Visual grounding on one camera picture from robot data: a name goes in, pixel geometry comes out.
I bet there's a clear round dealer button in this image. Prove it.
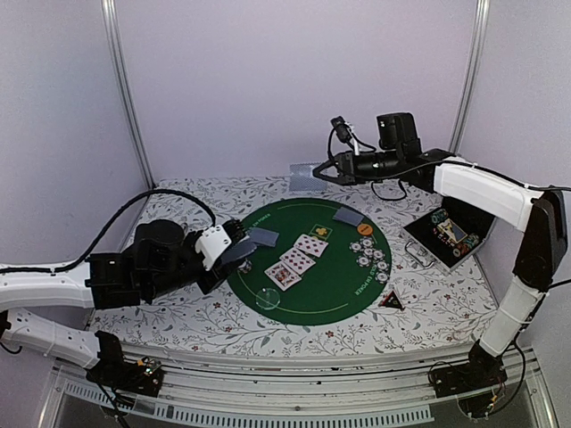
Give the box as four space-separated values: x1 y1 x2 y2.
255 288 280 310

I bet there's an aluminium front rail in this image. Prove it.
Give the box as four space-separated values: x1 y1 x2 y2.
39 342 559 428

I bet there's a round green poker mat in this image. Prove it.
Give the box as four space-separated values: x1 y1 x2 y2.
228 198 392 326

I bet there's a black red triangular card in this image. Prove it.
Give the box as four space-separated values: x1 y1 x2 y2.
378 290 404 310

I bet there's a deck of playing cards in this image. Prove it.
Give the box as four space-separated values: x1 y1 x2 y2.
219 239 257 266

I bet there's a right aluminium frame post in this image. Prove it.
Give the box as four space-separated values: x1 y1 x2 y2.
449 0 491 153

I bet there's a stack of poker chips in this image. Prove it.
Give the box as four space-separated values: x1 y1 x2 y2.
238 260 252 274

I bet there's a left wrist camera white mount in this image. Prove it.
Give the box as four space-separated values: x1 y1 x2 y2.
194 218 246 271

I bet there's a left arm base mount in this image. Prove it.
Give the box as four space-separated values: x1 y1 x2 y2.
87 357 164 398

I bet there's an aluminium frame post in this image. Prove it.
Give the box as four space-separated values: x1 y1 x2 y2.
449 0 491 153
101 0 155 189

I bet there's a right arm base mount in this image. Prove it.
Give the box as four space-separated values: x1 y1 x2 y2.
427 358 508 419

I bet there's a face up king card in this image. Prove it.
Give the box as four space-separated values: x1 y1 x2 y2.
264 261 302 291

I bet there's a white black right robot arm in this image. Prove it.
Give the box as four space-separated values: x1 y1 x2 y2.
313 112 568 389

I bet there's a floral patterned tablecloth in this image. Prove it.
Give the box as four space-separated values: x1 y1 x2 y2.
89 177 497 358

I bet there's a blue checkered playing card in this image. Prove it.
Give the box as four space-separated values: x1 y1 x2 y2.
333 207 364 227
289 162 327 192
248 227 279 248

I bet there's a left aluminium frame post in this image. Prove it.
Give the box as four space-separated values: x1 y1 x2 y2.
101 0 155 189

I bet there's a face up ten diamonds card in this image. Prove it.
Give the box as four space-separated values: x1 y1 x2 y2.
280 248 316 275

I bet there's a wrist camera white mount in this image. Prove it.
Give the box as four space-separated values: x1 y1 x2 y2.
194 218 246 271
330 116 376 155

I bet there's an orange big blind button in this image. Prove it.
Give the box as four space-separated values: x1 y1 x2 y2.
357 223 374 236

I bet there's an aluminium poker chip case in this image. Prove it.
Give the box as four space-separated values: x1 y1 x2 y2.
402 197 495 273

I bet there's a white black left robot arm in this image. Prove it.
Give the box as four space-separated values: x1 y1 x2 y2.
1 219 245 387

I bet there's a face up eight diamonds card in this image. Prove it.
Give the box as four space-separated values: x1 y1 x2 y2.
294 234 328 258

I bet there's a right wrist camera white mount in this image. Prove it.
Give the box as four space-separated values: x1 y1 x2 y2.
330 116 376 155

